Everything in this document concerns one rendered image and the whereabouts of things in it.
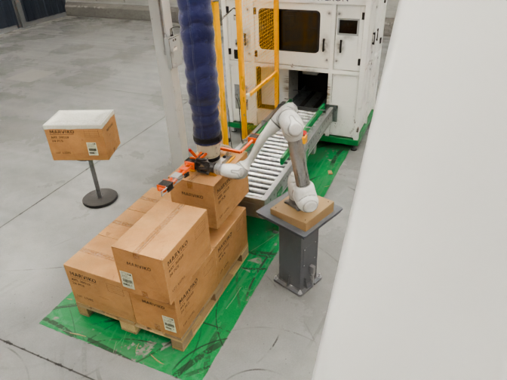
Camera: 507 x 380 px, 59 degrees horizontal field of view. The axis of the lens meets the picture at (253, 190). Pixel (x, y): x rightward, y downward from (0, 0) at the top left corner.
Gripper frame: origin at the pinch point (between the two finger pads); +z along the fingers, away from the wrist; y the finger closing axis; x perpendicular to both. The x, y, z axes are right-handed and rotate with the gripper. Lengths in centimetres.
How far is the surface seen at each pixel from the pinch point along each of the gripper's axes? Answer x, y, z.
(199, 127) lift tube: 16.3, -22.9, -0.2
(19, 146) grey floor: 145, 118, 386
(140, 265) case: -78, 35, -2
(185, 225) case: -40, 25, -15
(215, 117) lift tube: 22.8, -28.9, -10.8
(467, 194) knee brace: -232, -151, -165
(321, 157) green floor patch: 258, 120, -31
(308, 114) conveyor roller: 265, 66, -9
